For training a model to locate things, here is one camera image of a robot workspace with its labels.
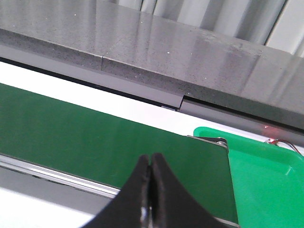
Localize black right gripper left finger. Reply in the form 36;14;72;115
83;155;151;228

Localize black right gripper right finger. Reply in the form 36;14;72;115
150;153;226;228

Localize green conveyor belt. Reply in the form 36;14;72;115
0;84;238;223

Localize green plastic bin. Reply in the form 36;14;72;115
193;127;304;228

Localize dark granite countertop slab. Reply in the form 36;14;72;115
0;0;304;128

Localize grey pleated curtain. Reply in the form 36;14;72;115
113;0;304;57

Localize aluminium conveyor front rail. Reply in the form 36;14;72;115
0;155;120;198

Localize red and white sensor wires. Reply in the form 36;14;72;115
266;139;304;157

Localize grey conveyor back rail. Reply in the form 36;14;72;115
0;46;304;146

